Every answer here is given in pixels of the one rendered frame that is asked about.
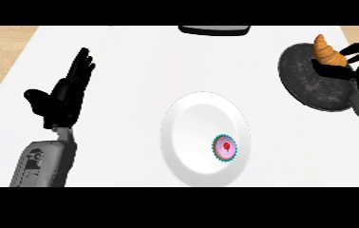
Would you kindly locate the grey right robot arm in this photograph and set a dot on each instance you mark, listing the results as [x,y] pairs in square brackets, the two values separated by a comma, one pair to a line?
[355,97]

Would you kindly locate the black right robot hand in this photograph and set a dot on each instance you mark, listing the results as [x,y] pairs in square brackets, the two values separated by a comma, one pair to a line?
[335,70]

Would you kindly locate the dark grey speckled pan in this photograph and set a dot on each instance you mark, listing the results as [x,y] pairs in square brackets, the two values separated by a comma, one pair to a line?
[309,79]

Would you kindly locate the pink frosted cupcake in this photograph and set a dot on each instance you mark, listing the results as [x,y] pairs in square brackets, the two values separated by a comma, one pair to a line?
[225,147]

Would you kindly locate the golden brown croissant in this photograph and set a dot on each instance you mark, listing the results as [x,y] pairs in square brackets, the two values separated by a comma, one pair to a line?
[327,53]

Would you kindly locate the white oval plate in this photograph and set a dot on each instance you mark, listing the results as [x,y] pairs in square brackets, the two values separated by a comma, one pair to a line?
[205,139]

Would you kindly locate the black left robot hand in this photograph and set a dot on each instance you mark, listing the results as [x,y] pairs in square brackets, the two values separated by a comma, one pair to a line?
[63,97]

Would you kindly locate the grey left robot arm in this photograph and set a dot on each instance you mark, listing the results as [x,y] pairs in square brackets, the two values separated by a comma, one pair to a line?
[45,163]

